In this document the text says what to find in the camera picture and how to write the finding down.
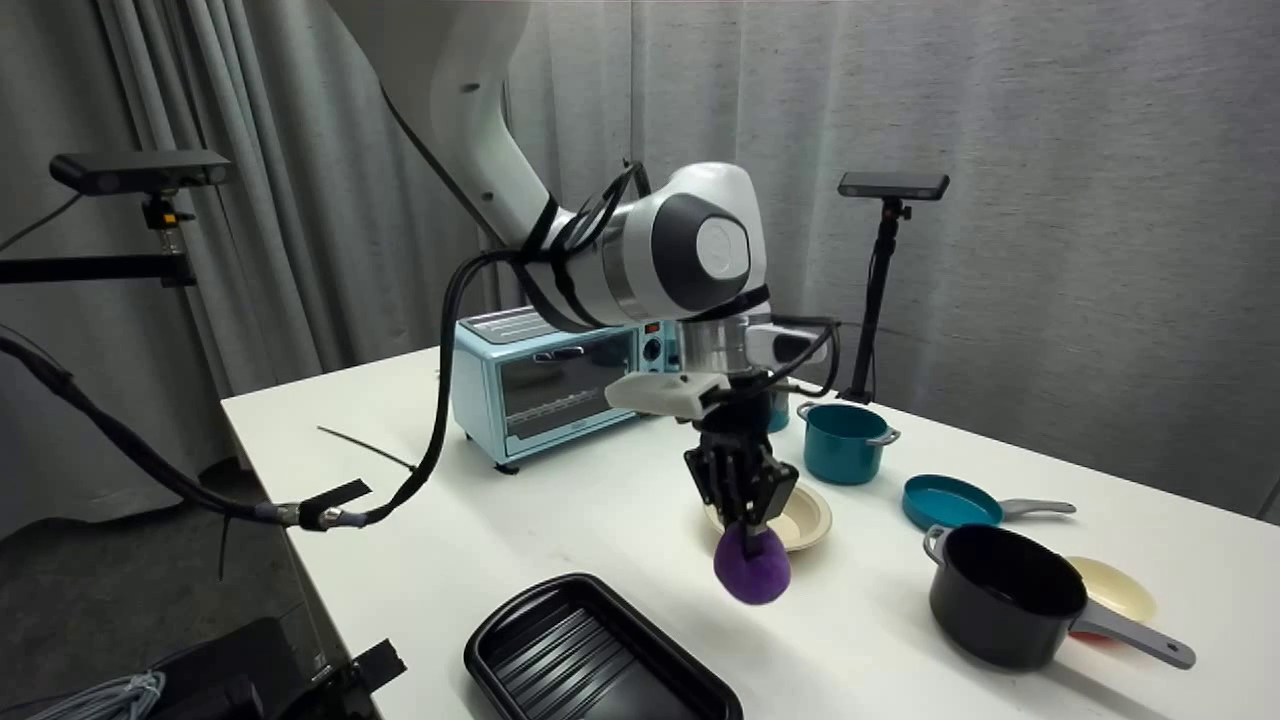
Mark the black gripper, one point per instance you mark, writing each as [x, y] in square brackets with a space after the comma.
[729, 447]

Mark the purple plush toy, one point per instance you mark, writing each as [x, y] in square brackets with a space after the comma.
[749, 571]

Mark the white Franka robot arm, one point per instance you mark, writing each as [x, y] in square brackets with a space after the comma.
[665, 252]

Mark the white bowl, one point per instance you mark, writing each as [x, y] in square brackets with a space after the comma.
[807, 521]

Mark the teal pot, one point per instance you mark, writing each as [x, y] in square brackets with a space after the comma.
[846, 440]

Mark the teal frying pan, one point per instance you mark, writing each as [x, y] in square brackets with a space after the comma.
[948, 505]

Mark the black baking tray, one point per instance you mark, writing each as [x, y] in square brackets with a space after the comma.
[585, 657]

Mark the black tripod stand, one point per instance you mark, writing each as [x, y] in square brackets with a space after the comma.
[876, 301]

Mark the light blue toaster oven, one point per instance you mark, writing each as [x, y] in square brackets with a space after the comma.
[534, 387]

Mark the black saucepan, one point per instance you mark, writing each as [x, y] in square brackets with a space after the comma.
[1006, 596]

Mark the black table clamp strip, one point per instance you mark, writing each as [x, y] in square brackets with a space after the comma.
[334, 499]

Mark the black table corner clamp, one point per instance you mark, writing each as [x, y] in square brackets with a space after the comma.
[361, 679]

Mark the grey curtain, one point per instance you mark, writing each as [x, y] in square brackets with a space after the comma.
[1067, 200]

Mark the black box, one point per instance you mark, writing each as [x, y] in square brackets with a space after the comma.
[227, 674]

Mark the clear plastic bag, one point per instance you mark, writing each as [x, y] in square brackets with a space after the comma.
[100, 696]

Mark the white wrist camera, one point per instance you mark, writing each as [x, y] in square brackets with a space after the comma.
[665, 393]

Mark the black camera on tripod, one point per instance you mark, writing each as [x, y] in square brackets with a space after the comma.
[893, 184]

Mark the black camera on boom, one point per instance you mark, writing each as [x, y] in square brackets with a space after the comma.
[141, 169]

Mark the black boom mount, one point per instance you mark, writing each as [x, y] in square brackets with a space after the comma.
[94, 266]

